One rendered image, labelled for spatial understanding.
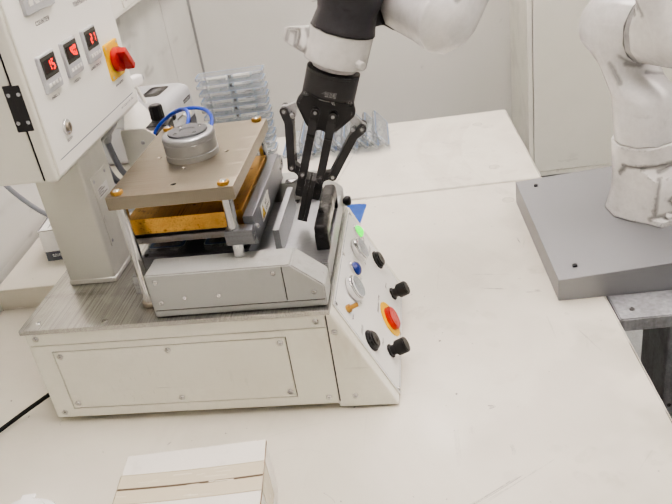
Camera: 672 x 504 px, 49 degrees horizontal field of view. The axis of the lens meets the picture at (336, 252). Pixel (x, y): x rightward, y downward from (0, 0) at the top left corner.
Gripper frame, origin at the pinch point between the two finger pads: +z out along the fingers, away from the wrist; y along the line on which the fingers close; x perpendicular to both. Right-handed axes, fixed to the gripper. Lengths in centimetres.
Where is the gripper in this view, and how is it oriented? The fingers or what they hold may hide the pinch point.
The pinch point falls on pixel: (307, 196)
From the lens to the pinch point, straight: 113.1
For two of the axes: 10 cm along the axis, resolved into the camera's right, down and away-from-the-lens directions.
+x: 0.8, -4.9, 8.7
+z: -2.0, 8.4, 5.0
